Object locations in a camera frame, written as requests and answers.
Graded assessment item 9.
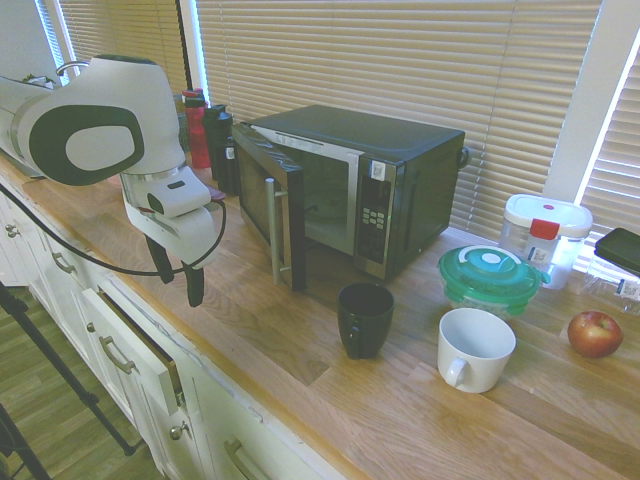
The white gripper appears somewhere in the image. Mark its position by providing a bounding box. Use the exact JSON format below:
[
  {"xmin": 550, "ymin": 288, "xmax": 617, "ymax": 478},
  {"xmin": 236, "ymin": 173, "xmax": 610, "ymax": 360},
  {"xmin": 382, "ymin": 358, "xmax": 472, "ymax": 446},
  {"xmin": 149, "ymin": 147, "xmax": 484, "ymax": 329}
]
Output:
[{"xmin": 123, "ymin": 199, "xmax": 222, "ymax": 308}]

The black steel microwave oven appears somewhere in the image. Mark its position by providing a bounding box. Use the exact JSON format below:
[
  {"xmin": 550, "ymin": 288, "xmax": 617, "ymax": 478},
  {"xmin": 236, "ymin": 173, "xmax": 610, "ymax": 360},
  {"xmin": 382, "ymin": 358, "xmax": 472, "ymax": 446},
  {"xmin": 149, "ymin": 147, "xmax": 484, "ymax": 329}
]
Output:
[{"xmin": 243, "ymin": 104, "xmax": 467, "ymax": 281}]

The white cabinet drawer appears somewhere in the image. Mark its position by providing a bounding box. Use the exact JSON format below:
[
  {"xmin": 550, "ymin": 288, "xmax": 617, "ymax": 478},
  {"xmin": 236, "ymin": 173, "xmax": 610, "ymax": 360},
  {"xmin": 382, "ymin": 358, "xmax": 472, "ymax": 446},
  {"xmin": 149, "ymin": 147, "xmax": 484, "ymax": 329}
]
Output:
[{"xmin": 81, "ymin": 286, "xmax": 185, "ymax": 417}]

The black bottle with white label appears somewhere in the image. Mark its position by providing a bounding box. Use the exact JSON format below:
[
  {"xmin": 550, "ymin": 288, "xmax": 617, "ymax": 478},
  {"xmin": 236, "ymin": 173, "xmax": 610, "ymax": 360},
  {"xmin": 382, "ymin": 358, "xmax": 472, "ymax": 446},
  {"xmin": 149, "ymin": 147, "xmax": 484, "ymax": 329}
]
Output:
[{"xmin": 214, "ymin": 110, "xmax": 241, "ymax": 198}]

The black shaker bottle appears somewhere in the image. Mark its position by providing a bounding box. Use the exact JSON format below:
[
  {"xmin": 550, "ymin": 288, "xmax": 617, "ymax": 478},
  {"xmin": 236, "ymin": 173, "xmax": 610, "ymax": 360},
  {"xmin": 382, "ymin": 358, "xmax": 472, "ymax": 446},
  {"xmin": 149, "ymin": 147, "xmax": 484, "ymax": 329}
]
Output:
[{"xmin": 201, "ymin": 103, "xmax": 225, "ymax": 182}]

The red water bottle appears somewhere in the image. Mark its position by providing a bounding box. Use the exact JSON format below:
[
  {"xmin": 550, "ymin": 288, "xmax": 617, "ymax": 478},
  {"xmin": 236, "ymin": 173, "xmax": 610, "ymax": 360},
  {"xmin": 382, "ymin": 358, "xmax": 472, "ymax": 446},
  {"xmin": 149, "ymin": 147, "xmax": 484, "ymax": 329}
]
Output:
[{"xmin": 181, "ymin": 87, "xmax": 212, "ymax": 170}]

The white kitchen cabinet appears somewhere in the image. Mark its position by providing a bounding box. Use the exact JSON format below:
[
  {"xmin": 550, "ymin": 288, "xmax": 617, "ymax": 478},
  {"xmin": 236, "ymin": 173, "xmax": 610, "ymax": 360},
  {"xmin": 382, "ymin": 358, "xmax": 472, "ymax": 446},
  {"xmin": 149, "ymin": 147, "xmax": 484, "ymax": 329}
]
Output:
[{"xmin": 0, "ymin": 179, "xmax": 351, "ymax": 480}]

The black ceramic mug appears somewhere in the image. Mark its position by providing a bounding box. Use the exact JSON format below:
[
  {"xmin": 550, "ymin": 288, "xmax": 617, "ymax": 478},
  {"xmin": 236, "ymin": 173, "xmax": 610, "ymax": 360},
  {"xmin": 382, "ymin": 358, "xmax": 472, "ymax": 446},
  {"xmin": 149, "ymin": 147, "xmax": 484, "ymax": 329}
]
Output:
[{"xmin": 337, "ymin": 282, "xmax": 396, "ymax": 361}]

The narrow beige window blind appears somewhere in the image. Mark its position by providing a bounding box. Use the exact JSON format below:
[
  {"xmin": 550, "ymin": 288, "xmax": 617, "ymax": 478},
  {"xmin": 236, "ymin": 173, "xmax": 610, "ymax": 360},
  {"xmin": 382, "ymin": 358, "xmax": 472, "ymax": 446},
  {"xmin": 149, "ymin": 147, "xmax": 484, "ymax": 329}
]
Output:
[{"xmin": 58, "ymin": 0, "xmax": 187, "ymax": 97}]

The wide beige window blind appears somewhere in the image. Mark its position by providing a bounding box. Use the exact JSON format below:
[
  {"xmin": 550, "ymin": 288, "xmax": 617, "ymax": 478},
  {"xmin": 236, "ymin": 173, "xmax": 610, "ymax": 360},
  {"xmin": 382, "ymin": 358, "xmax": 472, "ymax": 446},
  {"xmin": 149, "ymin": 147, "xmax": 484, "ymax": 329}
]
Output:
[{"xmin": 196, "ymin": 0, "xmax": 604, "ymax": 247}]

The white ceramic mug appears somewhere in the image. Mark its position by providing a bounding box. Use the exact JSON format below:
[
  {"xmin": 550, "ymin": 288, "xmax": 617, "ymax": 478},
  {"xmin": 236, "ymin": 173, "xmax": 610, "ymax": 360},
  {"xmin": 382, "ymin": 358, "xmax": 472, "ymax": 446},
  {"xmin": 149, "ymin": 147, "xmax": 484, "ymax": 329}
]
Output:
[{"xmin": 437, "ymin": 307, "xmax": 517, "ymax": 394}]

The green lidded food bowl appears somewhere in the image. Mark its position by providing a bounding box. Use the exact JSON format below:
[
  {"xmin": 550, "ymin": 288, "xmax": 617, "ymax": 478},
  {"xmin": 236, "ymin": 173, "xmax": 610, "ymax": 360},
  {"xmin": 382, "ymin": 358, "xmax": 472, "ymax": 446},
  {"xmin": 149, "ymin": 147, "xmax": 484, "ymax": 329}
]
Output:
[{"xmin": 438, "ymin": 244, "xmax": 552, "ymax": 322}]

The clear container with white lid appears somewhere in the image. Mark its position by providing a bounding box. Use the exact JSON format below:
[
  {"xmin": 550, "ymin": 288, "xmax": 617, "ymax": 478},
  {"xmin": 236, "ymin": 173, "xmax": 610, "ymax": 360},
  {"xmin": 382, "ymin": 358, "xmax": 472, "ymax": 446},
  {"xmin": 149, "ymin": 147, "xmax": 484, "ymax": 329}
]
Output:
[{"xmin": 499, "ymin": 193, "xmax": 594, "ymax": 291}]

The red apple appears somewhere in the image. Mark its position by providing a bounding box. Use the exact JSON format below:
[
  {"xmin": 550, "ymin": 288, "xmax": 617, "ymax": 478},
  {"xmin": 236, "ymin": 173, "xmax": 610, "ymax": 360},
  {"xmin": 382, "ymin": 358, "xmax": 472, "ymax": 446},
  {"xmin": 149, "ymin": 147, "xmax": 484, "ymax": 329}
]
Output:
[{"xmin": 566, "ymin": 310, "xmax": 625, "ymax": 360}]

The clear plastic bag with label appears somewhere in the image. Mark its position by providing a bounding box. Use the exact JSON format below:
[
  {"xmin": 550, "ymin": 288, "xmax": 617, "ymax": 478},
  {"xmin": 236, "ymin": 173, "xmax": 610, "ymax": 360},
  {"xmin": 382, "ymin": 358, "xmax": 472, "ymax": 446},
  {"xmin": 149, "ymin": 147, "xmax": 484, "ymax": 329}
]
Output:
[{"xmin": 583, "ymin": 259, "xmax": 640, "ymax": 316}]

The black flat tray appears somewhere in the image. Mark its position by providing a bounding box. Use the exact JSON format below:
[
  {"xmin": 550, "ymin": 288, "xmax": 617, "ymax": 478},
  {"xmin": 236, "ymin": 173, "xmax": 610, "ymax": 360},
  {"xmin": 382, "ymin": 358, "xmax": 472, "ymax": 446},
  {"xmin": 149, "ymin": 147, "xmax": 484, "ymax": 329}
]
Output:
[{"xmin": 594, "ymin": 227, "xmax": 640, "ymax": 277}]

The steel drawer bar handle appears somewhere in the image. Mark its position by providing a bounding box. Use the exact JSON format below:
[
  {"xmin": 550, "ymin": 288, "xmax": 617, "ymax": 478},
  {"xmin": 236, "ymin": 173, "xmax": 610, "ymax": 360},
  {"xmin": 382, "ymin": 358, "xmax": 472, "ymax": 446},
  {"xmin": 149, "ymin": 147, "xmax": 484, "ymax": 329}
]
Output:
[{"xmin": 98, "ymin": 335, "xmax": 139, "ymax": 376}]

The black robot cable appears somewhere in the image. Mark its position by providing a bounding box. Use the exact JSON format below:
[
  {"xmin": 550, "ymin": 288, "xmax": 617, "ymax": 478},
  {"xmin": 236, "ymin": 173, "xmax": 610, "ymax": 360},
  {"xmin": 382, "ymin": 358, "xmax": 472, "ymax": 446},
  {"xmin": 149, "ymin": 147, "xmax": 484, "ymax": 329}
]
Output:
[{"xmin": 0, "ymin": 180, "xmax": 228, "ymax": 277}]

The microwave door with steel handle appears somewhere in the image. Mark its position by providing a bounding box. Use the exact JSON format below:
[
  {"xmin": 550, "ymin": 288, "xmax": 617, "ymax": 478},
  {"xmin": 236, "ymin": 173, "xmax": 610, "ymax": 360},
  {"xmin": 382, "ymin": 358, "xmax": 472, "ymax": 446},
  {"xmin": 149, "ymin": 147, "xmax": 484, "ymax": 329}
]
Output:
[{"xmin": 230, "ymin": 122, "xmax": 307, "ymax": 293}]

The steel cabinet bar handle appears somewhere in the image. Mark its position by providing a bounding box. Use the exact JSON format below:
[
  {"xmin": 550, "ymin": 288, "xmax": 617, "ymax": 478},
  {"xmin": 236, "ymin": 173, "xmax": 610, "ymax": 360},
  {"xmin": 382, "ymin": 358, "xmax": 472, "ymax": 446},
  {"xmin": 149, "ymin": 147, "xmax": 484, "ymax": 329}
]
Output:
[
  {"xmin": 51, "ymin": 251, "xmax": 77, "ymax": 276},
  {"xmin": 223, "ymin": 439, "xmax": 269, "ymax": 480}
]

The black camera tripod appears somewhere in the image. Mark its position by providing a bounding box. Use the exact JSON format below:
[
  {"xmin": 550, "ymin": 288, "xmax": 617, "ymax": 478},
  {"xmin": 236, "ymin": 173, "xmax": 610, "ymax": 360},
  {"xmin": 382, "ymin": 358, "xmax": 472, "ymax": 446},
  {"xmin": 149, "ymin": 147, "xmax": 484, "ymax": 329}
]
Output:
[{"xmin": 0, "ymin": 281, "xmax": 137, "ymax": 480}]

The beige blind beside white frame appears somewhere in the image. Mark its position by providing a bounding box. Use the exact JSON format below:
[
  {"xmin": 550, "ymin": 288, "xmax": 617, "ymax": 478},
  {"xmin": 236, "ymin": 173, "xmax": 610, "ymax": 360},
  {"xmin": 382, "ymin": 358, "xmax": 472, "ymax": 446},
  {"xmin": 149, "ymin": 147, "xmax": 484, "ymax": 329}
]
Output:
[{"xmin": 573, "ymin": 63, "xmax": 640, "ymax": 274}]

